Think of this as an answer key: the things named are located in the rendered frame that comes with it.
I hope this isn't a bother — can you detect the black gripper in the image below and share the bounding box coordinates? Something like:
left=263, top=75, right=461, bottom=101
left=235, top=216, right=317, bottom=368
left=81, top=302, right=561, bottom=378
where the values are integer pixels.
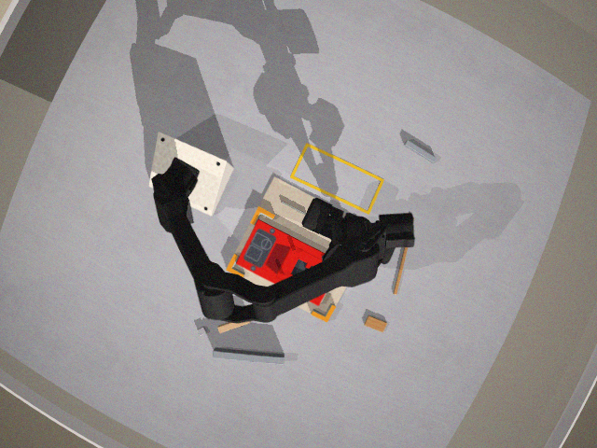
left=302, top=198, right=395, bottom=265

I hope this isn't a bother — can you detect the tan rectangular block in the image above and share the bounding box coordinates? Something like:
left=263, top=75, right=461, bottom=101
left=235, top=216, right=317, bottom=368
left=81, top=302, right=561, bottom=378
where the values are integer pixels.
left=364, top=315, right=387, bottom=332

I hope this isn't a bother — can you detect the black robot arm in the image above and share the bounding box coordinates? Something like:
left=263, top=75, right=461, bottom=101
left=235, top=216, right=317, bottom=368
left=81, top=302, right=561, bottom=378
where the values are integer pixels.
left=151, top=158, right=414, bottom=324

